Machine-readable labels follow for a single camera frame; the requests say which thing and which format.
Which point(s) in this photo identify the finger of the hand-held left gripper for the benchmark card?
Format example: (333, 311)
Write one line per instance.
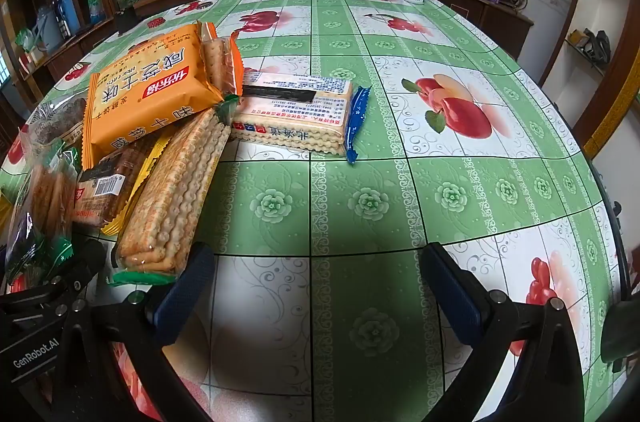
(87, 259)

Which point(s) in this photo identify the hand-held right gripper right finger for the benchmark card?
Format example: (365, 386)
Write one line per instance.
(452, 297)

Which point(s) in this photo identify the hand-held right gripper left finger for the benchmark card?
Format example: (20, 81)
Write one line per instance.
(182, 297)

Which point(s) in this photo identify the brown cracker packet yellow ends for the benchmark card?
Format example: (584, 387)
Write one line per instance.
(107, 189)

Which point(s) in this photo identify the green-edged cracker packet black stripe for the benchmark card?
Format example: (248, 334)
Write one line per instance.
(42, 202)

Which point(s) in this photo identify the round cracker packet green ends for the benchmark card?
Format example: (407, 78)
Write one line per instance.
(170, 197)

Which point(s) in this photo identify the dark brown snack packet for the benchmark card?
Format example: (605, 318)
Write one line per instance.
(55, 122)

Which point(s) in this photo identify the large orange cracker packet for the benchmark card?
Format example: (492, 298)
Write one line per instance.
(145, 97)

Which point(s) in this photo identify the clear cracker packet blue ends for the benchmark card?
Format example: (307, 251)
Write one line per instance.
(295, 122)

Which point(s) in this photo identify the clear cracker packet orange ends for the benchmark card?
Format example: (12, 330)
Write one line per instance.
(217, 62)

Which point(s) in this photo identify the green floral tablecloth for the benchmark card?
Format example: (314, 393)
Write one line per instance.
(350, 202)

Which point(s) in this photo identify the blue thermos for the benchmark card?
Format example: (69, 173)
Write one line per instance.
(65, 10)

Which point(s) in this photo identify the green bag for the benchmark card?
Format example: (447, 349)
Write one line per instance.
(95, 5)

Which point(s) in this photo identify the wooden display cabinet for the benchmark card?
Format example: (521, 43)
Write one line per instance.
(505, 25)

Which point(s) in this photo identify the wall shelf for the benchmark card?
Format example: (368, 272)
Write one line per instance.
(595, 52)

